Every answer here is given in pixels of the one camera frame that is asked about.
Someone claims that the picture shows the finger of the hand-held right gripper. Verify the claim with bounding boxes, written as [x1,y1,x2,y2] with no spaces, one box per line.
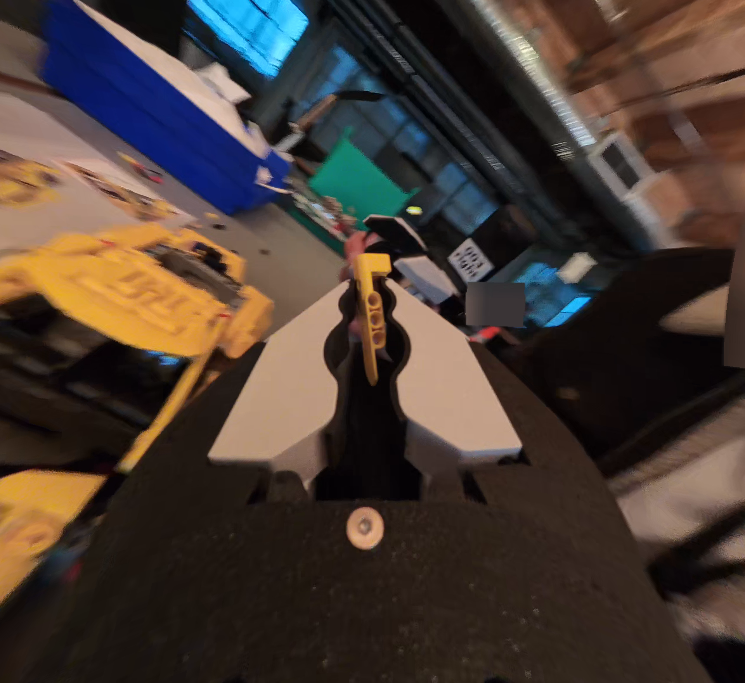
[364,216,430,253]
[395,255,462,304]

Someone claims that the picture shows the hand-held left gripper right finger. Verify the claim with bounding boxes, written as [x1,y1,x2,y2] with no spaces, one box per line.
[384,278,523,483]

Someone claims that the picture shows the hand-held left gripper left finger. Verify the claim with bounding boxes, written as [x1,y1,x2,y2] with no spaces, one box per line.
[208,282,357,489]

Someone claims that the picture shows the yellow brick door panel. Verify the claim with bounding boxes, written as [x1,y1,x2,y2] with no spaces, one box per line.
[354,252,392,387]

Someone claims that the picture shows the yellow brick car model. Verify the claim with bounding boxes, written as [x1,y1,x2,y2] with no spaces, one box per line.
[0,223,274,602]

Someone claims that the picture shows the grey desk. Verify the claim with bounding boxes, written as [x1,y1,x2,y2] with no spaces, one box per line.
[0,20,350,463]

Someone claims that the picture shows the person's right hand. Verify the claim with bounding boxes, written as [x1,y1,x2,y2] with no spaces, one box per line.
[342,231,376,288]

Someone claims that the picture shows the orange striped traffic cone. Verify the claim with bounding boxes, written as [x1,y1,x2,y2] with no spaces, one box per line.
[468,325,519,346]

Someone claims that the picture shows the green board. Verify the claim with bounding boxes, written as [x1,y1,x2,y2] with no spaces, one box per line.
[308,136,420,218]

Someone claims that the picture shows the crumpled white paper bags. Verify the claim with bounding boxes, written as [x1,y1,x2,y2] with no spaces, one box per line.
[70,0,274,172]

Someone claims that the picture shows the scattered small brick pins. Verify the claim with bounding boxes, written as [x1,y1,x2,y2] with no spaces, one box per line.
[116,150,274,256]

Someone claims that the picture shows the open instruction booklet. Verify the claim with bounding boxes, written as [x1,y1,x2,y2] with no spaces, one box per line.
[0,95,193,242]

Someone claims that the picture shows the blue storage bin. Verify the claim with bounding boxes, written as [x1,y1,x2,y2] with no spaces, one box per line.
[41,0,292,215]

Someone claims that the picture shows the silver ventilation duct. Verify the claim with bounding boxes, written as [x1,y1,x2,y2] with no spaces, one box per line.
[454,0,600,160]

